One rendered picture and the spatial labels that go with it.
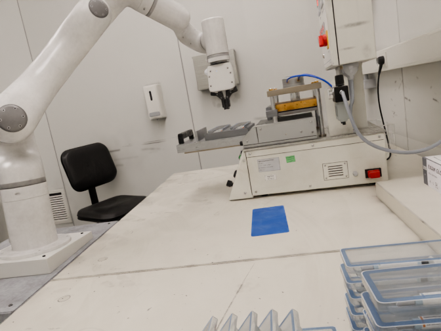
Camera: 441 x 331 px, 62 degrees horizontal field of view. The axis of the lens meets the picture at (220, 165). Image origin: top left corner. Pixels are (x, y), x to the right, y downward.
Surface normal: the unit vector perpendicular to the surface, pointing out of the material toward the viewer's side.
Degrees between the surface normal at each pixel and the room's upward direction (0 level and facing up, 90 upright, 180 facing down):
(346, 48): 90
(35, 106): 80
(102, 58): 90
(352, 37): 90
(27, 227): 86
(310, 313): 0
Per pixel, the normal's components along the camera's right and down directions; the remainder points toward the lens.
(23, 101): 0.65, -0.38
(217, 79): -0.22, 0.21
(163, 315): -0.17, -0.97
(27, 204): 0.49, 0.02
